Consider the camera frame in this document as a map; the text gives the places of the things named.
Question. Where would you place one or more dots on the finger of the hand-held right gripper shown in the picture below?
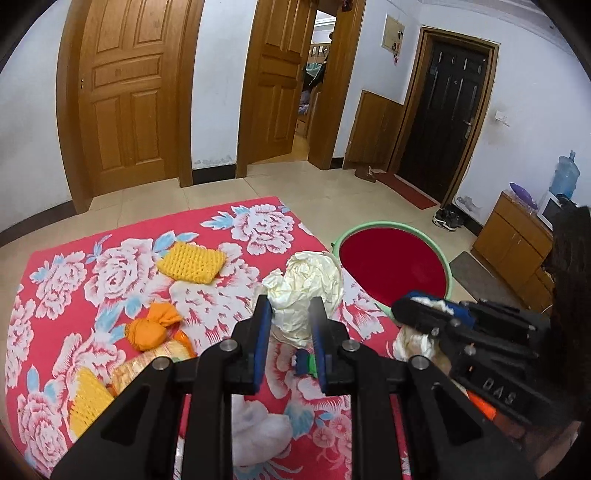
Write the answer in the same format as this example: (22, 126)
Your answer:
(415, 314)
(466, 314)

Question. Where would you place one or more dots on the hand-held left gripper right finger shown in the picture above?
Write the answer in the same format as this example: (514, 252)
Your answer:
(318, 344)

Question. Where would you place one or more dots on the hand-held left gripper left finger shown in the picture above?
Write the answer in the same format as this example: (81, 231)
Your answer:
(259, 341)

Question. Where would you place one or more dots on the small white tissue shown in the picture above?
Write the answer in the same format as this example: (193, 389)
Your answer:
(436, 303)

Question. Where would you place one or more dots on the small blue green toy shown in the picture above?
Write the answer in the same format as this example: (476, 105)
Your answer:
(305, 364)

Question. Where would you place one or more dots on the green basin with red inside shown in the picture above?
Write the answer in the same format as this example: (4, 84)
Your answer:
(388, 263)

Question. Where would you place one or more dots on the cream plastic bag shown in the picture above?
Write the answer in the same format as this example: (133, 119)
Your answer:
(304, 281)

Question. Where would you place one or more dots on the yellow foam fruit net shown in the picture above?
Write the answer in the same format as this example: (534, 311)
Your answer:
(189, 263)
(90, 399)

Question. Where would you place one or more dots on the orange cloth bundle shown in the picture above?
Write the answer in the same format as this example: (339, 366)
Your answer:
(147, 332)

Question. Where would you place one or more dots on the gold snack packet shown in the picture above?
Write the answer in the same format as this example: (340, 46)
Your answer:
(134, 369)

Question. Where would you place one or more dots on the grey floor mat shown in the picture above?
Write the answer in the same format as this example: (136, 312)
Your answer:
(480, 277)

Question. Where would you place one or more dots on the red floral blanket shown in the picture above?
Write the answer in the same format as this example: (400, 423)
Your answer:
(207, 295)

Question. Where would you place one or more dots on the wooden cabinet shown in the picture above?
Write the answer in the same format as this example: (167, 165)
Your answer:
(508, 240)

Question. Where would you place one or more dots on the black sneaker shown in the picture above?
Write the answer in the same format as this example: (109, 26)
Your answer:
(442, 222)
(455, 214)

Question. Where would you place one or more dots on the red doormat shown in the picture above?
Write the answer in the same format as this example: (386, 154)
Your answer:
(406, 189)

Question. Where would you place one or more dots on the white appliance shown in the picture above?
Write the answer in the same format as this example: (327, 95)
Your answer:
(549, 210)

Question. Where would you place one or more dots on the purple plastic object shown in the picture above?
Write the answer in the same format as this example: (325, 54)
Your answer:
(521, 190)

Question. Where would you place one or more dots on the brown slippers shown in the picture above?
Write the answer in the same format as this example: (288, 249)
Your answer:
(364, 174)

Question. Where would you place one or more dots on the blue water jug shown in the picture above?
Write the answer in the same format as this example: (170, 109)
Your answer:
(565, 177)

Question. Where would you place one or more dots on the black entrance door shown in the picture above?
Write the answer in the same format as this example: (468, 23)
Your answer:
(443, 115)

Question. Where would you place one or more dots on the open wooden door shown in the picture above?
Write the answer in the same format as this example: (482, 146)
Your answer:
(277, 83)

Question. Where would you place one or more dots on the closed wooden door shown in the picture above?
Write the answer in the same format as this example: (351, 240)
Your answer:
(124, 92)

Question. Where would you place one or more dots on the wooden wall panel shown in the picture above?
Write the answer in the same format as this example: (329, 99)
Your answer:
(374, 129)

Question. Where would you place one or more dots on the white light switch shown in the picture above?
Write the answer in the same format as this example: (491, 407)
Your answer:
(501, 117)

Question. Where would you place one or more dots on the wooden door frame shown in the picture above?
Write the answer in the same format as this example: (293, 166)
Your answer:
(332, 92)

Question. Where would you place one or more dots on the beige wall box cover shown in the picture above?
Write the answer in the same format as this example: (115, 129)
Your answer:
(392, 30)

